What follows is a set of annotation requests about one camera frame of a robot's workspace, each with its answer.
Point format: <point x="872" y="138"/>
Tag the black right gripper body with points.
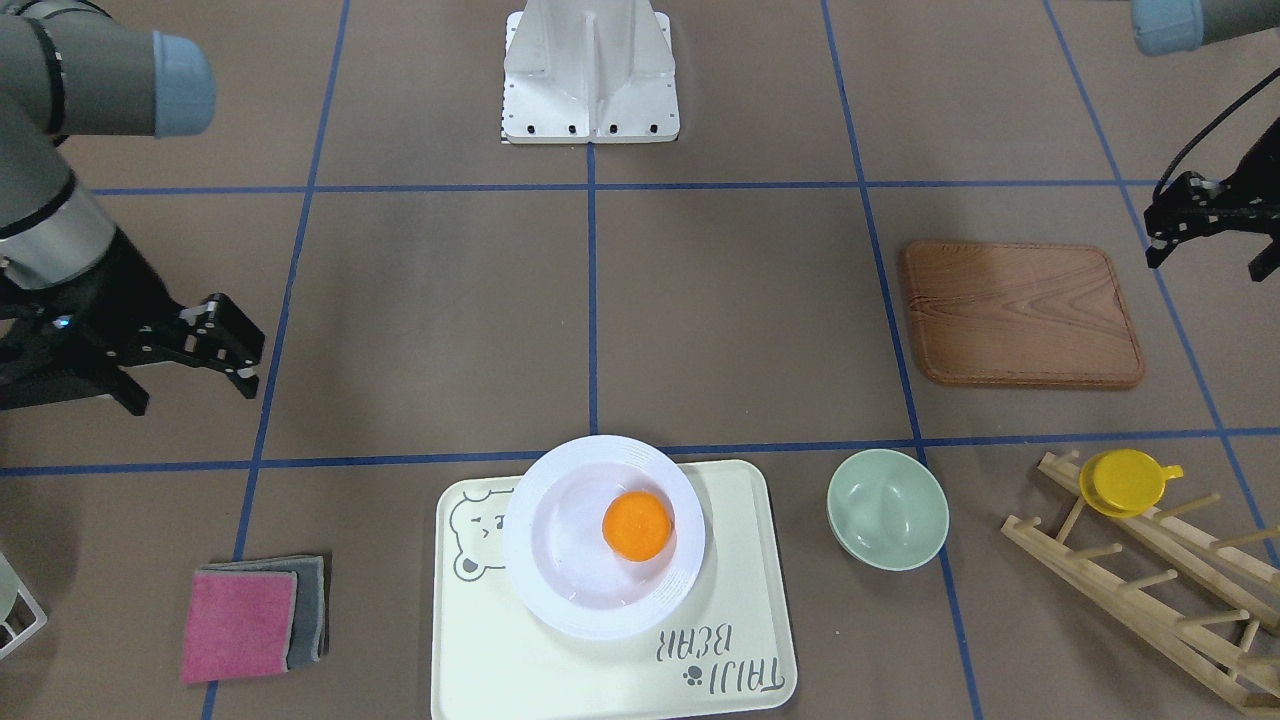
<point x="128" y="287"/>

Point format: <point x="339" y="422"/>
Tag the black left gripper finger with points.
<point x="1190" y="208"/>
<point x="1266" y="262"/>

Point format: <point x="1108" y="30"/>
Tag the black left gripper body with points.
<point x="1262" y="178"/>

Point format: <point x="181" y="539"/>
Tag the white round plate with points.
<point x="556" y="557"/>

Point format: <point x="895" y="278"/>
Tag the orange fruit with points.
<point x="637" y="526"/>

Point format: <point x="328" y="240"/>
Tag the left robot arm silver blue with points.
<point x="1166" y="27"/>

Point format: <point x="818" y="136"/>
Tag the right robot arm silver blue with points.
<point x="71" y="70"/>

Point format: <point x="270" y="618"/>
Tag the wooden grain tray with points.
<point x="1042" y="315"/>

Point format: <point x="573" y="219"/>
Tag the cream bear tray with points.
<point x="729" y="648"/>

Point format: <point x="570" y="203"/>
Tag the pink cloth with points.
<point x="239" y="625"/>

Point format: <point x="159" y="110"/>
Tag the yellow cup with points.
<point x="1123" y="483"/>

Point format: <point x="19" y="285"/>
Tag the grey cloth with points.
<point x="309" y="618"/>

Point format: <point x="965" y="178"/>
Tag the wooden dish rack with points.
<point x="1211" y="609"/>

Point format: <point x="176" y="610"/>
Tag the mint green bowl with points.
<point x="886" y="509"/>

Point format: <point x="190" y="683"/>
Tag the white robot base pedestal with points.
<point x="579" y="72"/>

